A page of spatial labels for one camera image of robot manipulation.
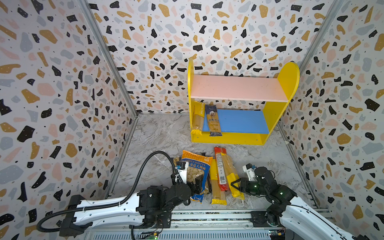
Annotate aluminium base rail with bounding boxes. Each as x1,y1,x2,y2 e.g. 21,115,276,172
89,208,340,240

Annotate black corrugated cable conduit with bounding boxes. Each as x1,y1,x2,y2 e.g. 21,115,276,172
36,150,177,233

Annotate red spaghetti pack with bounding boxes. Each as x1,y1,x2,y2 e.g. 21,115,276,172
214,147,230,192

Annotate right aluminium corner post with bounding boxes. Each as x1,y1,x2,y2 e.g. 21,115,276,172
277,0,346,121

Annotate blue orange orecchiette bag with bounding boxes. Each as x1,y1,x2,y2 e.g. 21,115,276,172
181,151,213,203

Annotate plain yellow spaghetti pack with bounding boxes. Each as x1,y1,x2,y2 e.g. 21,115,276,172
225,154,245,200

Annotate yellow shelf pink blue boards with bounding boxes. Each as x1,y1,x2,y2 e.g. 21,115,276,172
188,61,300,146

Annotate dark blue spaghetti pack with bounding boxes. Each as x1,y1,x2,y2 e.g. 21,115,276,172
205,105,222,137

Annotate aluminium corner post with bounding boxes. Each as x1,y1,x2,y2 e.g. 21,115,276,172
277,0,346,121
78,0,138,119

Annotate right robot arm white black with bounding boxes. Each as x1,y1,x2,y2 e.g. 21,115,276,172
227,164,367,240

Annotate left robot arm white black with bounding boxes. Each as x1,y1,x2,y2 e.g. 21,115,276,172
59,176,205,237

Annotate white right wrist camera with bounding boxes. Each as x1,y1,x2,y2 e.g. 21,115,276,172
243,164,257,182

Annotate left aluminium corner post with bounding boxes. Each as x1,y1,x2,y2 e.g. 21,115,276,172
78,0,138,119

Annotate yellow Pastatime spaghetti pack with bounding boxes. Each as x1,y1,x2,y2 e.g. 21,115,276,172
191,101,205,136

